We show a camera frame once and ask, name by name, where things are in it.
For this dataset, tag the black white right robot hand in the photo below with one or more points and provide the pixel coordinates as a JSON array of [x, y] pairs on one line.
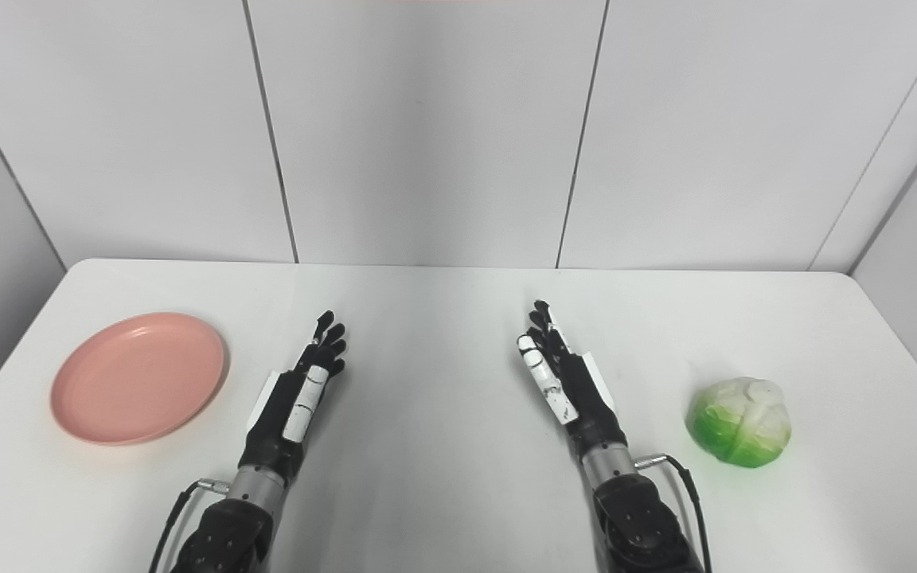
[[582, 398]]

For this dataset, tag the green white cabbage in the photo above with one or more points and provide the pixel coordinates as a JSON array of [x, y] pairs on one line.
[[737, 422]]

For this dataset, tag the pink round plate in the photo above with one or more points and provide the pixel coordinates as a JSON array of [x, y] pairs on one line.
[[140, 378]]

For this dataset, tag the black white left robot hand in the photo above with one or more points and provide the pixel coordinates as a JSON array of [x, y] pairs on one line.
[[279, 422]]

